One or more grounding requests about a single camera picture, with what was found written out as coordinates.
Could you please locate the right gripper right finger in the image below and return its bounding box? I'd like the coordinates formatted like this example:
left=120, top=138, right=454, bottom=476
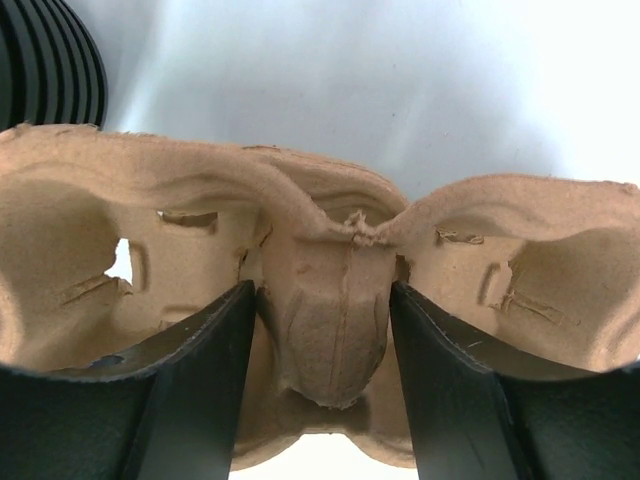
left=391, top=283, right=639, bottom=479

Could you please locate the black ribbed coffee cup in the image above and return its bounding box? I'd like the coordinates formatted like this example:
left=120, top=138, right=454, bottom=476
left=1, top=0, right=108, bottom=130

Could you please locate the brown pulp cup carrier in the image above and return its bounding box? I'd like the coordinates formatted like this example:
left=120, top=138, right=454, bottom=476
left=1, top=124, right=639, bottom=472

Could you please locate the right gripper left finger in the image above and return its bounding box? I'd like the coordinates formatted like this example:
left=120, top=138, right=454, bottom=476
left=1, top=281, right=256, bottom=479

